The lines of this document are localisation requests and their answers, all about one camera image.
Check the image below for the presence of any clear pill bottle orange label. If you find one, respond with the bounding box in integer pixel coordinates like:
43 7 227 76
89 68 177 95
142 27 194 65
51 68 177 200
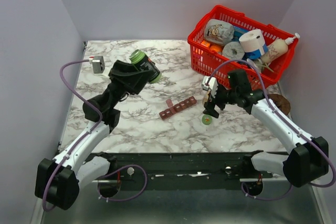
202 90 212 108

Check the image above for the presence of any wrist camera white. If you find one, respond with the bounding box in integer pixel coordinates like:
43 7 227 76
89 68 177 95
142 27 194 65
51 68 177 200
201 76 218 98
89 56 105 74

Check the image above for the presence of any cream lotion pump bottle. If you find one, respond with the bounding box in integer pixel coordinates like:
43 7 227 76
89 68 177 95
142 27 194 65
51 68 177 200
260 33 300 65

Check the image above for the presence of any white toilet paper roll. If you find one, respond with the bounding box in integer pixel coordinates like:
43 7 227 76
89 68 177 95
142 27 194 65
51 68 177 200
239 29 266 54

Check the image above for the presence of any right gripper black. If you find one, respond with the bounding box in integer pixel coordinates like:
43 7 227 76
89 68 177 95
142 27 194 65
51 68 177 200
203 83 239 119

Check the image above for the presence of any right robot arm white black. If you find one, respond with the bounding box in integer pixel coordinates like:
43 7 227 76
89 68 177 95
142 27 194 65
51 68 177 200
202 69 329 187

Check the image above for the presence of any orange box in basket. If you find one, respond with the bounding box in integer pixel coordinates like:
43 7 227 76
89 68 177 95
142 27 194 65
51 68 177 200
201 40 211 48

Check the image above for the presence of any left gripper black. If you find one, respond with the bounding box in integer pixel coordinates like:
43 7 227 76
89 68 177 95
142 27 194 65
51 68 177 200
103 60 155 111

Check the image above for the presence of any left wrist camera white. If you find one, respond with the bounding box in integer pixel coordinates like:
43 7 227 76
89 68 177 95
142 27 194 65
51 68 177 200
89 56 105 74

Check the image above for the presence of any red plastic shopping basket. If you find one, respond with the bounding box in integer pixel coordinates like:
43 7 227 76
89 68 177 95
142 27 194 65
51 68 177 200
187 5 298 88

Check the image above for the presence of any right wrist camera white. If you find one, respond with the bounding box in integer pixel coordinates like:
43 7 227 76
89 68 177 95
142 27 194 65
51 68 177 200
201 76 218 98

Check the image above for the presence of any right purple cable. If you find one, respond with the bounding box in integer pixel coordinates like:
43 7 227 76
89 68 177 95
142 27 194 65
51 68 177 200
207 59 336 200

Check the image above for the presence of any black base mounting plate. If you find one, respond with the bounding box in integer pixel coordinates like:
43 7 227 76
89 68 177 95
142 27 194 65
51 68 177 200
85 152 287 196

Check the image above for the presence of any grey wrapped toilet roll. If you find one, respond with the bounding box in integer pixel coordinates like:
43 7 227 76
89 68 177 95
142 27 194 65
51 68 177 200
222 41 245 60

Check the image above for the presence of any purple cable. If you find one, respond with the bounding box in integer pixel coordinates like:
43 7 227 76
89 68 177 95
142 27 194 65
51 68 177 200
207 59 336 200
41 58 148 211

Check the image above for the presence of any green pill bottle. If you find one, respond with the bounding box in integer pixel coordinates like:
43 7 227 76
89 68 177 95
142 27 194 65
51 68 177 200
129 49 161 84

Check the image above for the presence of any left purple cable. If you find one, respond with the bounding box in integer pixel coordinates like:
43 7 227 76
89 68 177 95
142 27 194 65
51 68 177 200
41 58 148 211

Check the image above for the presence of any orange fruit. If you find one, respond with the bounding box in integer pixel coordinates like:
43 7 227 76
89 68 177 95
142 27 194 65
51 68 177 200
209 45 224 55

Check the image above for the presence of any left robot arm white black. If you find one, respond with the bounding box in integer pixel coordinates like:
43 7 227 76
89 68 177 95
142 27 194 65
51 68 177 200
35 60 154 211

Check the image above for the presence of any green bottle cap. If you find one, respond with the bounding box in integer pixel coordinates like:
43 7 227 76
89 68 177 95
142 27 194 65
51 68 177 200
202 114 213 125

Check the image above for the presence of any grey printed snack bag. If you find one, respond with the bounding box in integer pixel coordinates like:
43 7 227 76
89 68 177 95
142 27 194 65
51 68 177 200
204 19 235 46

